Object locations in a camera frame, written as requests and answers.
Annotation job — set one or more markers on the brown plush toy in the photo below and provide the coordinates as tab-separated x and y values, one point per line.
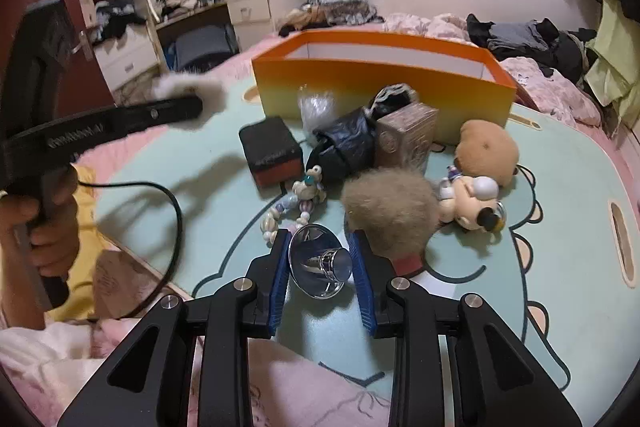
487	149

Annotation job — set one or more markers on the beige garment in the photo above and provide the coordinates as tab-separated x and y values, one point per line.
305	21

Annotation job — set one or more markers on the black red small box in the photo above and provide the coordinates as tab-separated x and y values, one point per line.
270	142

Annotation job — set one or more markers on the orange cardboard box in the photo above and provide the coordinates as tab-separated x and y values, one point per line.
350	82

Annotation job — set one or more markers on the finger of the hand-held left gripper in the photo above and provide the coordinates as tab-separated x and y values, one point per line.
150	116

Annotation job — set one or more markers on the person's left hand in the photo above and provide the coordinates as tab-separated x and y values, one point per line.
50	252

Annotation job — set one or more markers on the person's left forearm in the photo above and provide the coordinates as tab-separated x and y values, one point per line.
20	292

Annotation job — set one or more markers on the white drawer cabinet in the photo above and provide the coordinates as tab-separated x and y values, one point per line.
125	57

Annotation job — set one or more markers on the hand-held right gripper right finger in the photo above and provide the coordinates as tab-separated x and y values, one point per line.
362	287

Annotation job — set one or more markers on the clear plastic wrapped bundle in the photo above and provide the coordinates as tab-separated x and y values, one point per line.
316	109

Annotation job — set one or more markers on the grey fluffy pom-pom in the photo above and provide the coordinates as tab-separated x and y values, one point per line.
390	207

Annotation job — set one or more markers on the white fluffy pom-pom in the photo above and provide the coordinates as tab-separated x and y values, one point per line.
185	83

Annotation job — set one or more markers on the pink floral quilt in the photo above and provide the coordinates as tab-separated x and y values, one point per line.
550	92

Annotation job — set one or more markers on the silver brown card box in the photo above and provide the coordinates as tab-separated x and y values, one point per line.
407	137

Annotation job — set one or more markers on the pile of dark clothes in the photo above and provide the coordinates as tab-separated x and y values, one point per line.
525	37

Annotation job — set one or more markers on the black white scrunchie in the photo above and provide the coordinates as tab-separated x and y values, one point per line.
395	94

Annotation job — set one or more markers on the yellow-green garment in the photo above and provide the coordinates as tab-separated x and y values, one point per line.
615	67

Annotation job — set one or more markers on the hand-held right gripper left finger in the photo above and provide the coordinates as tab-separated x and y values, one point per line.
280	277

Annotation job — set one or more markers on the silver metal cup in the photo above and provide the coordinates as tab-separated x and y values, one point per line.
320	267

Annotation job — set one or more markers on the yellow cloth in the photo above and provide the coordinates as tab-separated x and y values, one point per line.
85	217

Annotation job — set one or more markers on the black white patterned cloth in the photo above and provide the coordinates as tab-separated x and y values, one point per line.
345	7

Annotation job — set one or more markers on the black plastic bag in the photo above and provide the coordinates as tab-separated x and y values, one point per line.
345	137

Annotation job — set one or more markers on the white desk drawer unit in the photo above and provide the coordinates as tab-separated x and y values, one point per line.
250	9

